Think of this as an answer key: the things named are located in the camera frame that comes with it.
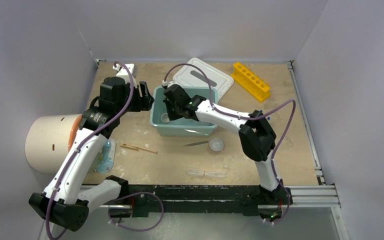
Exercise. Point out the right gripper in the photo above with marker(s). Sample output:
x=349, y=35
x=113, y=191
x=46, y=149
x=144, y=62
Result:
x=172, y=116

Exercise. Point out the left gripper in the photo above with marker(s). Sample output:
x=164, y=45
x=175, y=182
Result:
x=143, y=103

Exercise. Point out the teal plastic bin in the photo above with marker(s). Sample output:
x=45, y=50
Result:
x=177, y=128

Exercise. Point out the white porcelain dish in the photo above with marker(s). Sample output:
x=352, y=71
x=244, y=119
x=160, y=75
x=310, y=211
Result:
x=216, y=144

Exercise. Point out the small white crucible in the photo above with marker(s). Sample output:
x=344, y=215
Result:
x=165, y=118

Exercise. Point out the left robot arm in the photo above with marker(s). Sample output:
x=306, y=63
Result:
x=62, y=202

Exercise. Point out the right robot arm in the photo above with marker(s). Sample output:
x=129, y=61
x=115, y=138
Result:
x=257, y=137

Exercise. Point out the white bin lid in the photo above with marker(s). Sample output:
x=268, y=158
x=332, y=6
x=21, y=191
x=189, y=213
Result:
x=189, y=76

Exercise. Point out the wooden stick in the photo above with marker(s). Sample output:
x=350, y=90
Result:
x=138, y=148

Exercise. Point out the yellow test tube rack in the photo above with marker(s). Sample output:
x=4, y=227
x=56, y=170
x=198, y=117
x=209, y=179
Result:
x=251, y=83

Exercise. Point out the blue blister pack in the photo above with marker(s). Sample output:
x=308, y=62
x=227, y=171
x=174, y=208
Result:
x=105, y=157

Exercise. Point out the white cylinder orange end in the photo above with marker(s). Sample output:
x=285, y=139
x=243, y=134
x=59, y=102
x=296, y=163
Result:
x=49, y=140

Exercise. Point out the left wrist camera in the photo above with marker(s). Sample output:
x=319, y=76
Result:
x=123, y=71

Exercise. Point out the black base frame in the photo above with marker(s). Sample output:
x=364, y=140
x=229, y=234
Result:
x=248, y=200

